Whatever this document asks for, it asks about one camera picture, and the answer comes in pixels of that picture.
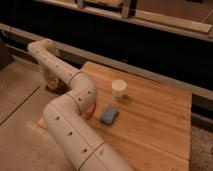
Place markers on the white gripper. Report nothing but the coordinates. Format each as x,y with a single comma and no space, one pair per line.
46,73

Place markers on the dark red ceramic bowl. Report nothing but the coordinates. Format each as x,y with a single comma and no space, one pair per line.
56,86

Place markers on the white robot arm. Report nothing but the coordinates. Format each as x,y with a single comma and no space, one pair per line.
84,148

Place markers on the white paper cup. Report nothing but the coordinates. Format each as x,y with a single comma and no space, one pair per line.
118,88

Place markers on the blue sponge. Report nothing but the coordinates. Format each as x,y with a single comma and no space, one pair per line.
109,115

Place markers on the wooden shelf rail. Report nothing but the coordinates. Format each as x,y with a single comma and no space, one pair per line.
193,29

